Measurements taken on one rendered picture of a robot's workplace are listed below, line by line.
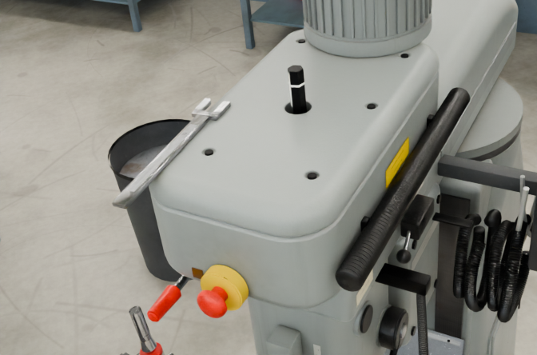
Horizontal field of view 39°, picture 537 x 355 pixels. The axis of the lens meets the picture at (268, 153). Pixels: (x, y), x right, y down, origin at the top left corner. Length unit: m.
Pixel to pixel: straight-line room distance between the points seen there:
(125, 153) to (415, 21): 2.52
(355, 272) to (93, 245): 3.10
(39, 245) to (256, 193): 3.21
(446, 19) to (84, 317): 2.44
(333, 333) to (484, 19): 0.74
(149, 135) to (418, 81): 2.58
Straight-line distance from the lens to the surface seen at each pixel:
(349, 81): 1.08
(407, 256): 1.12
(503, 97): 1.70
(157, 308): 1.02
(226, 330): 3.32
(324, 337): 1.16
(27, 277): 3.87
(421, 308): 1.15
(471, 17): 1.57
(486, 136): 1.56
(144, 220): 3.36
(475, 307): 1.41
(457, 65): 1.42
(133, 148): 3.56
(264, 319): 1.20
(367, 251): 0.91
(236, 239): 0.89
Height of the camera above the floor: 2.41
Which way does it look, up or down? 34 degrees down
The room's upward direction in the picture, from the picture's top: 7 degrees counter-clockwise
